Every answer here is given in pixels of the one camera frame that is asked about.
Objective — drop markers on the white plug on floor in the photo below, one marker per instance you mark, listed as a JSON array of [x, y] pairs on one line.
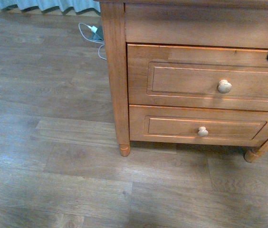
[[93, 28]]

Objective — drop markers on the round drawer knob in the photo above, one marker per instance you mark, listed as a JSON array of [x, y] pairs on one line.
[[202, 131], [224, 87]]

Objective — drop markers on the wooden drawer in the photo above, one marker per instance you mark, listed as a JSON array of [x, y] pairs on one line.
[[180, 125], [186, 75]]

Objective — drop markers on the light wooden nightstand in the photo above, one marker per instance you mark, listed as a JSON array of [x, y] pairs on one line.
[[240, 24]]

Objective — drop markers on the light blue curtain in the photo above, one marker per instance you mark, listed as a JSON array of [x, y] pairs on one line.
[[78, 5]]

